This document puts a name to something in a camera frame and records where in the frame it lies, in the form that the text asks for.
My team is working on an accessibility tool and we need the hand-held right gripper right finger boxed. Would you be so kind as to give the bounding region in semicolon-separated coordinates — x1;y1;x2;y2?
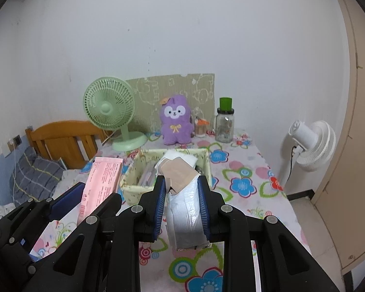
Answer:
196;175;342;292

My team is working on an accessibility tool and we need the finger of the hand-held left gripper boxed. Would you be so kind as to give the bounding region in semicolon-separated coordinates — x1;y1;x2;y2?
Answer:
89;191;123;217
0;182;86;251

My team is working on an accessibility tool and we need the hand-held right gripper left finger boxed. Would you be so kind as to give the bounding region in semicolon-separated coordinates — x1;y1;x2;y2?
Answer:
26;175;166;292

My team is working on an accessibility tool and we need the white plastic-wrapped soft packet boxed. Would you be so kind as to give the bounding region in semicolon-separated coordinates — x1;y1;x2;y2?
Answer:
156;157;210;250

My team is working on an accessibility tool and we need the pink packet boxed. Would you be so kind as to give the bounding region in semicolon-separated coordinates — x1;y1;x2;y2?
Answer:
77;157;124;228

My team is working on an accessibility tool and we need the yellow printed storage box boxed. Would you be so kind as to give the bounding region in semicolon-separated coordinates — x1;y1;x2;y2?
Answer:
119;147;214;205

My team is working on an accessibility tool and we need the white soft pad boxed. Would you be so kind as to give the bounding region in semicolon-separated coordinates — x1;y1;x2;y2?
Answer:
161;150;199;171

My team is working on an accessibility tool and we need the white bed sheet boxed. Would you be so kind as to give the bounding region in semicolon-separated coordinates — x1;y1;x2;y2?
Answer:
61;160;94;178

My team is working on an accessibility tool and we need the clear plastic packet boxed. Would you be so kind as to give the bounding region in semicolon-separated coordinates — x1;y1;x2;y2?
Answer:
138;163;160;187

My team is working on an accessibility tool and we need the blue plaid pillow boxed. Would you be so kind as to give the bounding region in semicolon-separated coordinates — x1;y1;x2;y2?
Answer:
9;146;66;209

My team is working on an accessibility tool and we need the white crumpled cloth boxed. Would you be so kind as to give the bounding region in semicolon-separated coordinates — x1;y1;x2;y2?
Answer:
0;203;16;220

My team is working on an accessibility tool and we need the floral tablecloth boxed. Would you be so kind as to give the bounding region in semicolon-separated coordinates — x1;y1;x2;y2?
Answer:
29;130;308;292

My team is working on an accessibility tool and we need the wooden bed headboard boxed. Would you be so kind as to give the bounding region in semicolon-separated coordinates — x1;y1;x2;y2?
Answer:
25;121;110;170

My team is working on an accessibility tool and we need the clear cotton swab jar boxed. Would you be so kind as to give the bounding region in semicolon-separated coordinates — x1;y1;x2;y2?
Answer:
194;116;211;138

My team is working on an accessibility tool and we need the purple plush toy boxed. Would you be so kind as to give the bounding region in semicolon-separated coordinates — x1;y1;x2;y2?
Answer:
159;94;194;146

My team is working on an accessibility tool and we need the glass mug jar green lid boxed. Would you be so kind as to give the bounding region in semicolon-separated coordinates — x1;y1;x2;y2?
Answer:
214;97;236;143

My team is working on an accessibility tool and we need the green desk fan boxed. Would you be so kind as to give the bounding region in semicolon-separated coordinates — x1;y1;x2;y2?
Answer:
83;76;148;153

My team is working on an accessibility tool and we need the green printed cardboard sheet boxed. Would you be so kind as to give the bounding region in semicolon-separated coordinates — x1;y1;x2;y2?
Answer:
126;73;216;135

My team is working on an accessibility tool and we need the white standing fan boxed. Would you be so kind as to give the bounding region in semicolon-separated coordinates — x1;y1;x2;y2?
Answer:
280;120;337;174

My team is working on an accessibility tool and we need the beige door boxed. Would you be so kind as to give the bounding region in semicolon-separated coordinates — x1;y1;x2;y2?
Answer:
310;0;365;277

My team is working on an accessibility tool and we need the white charging cable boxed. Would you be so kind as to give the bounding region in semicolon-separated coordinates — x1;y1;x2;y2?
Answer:
12;146;20;195

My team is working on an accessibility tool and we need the white fan power cord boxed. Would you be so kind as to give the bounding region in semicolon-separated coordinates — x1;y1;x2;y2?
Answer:
101;130;116;145

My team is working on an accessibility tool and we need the wall socket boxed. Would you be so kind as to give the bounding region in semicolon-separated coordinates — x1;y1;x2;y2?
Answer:
8;134;23;154

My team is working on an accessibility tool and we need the black fan power cable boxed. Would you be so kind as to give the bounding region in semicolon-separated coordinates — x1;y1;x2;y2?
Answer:
287;145;296;191

